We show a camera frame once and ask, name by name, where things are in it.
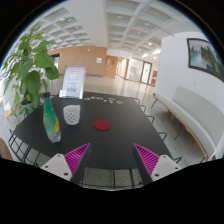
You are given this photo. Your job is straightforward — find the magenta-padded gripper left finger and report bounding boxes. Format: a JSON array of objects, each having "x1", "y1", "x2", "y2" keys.
[{"x1": 40, "y1": 142, "x2": 93, "y2": 186}]

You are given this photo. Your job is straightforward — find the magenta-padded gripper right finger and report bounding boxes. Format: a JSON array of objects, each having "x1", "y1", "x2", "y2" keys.
[{"x1": 131, "y1": 142, "x2": 183, "y2": 186}]

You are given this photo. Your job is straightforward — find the green plastic drink bottle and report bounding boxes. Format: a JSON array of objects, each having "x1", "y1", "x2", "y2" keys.
[{"x1": 42, "y1": 92, "x2": 62, "y2": 144}]

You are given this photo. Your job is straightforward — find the black metal chairs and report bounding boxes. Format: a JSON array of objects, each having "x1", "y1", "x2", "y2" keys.
[{"x1": 8, "y1": 96, "x2": 184, "y2": 190}]

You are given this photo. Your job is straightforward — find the white dotted mug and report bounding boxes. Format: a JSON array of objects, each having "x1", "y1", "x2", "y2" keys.
[{"x1": 62, "y1": 104, "x2": 82, "y2": 126}]

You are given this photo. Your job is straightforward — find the flat round red coaster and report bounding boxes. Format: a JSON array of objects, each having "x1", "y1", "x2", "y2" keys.
[{"x1": 93, "y1": 119, "x2": 112, "y2": 132}]

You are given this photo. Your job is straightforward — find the white cushioned bench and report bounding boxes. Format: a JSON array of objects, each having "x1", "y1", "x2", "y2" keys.
[{"x1": 153, "y1": 85, "x2": 224, "y2": 161}]

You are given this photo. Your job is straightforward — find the clear acrylic sign stand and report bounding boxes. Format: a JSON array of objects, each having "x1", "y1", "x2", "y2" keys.
[{"x1": 58, "y1": 65, "x2": 87, "y2": 100}]

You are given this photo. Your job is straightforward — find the green leafy potted plant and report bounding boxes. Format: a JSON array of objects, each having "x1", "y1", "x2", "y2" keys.
[{"x1": 1, "y1": 26, "x2": 61, "y2": 126}]

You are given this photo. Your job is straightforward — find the dark-framed glass door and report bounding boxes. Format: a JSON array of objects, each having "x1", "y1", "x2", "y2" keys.
[{"x1": 139, "y1": 60, "x2": 153, "y2": 85}]

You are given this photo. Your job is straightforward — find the framed landscape painting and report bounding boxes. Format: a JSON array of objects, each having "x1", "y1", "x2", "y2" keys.
[{"x1": 186, "y1": 37, "x2": 224, "y2": 83}]

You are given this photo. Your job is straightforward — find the round ceiling lights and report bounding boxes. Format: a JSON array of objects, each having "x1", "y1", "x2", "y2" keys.
[{"x1": 58, "y1": 13, "x2": 163, "y2": 58}]

